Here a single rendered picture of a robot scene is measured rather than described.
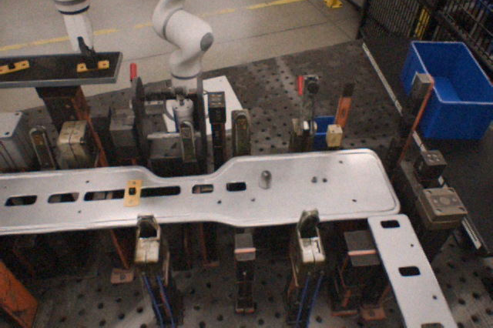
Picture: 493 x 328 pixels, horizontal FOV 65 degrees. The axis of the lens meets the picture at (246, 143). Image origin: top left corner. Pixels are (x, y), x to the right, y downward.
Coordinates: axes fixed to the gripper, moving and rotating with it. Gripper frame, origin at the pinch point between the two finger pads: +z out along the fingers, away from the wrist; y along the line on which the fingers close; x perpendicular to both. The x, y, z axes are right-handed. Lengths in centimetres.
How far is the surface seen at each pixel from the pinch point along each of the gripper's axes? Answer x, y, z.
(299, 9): 162, -242, 118
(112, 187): 1.2, 31.8, 18.5
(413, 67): 93, 16, 7
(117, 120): 4.6, 15.0, 10.8
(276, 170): 44, 37, 18
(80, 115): -7.4, 2.4, 17.0
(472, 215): 83, 63, 15
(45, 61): -13.2, -6.2, 2.5
